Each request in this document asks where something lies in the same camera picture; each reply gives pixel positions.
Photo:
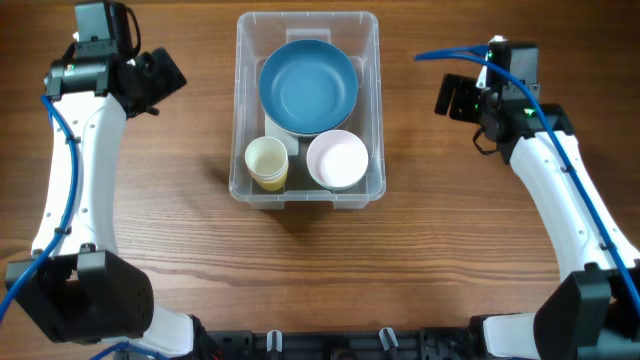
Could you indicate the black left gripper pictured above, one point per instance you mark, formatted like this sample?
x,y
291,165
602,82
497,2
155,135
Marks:
x,y
163,73

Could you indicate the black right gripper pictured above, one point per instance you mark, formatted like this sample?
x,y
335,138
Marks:
x,y
455,98

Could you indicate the pink small bowl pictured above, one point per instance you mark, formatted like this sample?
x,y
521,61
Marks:
x,y
338,157

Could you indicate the cream cup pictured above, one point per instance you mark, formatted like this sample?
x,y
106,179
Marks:
x,y
266,155

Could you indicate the dark blue bowl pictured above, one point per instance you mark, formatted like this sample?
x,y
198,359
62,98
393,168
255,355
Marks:
x,y
308,87

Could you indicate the yellow cup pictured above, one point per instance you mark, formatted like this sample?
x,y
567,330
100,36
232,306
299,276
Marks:
x,y
273,184

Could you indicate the pink cup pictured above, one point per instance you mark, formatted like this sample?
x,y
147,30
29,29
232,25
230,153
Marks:
x,y
269,178

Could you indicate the mint green small bowl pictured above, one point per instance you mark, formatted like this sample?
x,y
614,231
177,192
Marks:
x,y
334,187

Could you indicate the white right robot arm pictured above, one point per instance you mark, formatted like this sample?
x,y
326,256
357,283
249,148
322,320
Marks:
x,y
593,314

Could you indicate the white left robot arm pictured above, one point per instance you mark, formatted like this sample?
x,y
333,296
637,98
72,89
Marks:
x,y
74,286

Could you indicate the clear plastic storage container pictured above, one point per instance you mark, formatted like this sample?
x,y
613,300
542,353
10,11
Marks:
x,y
259,34

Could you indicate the white paper label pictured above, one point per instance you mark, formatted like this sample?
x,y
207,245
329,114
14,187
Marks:
x,y
291,142

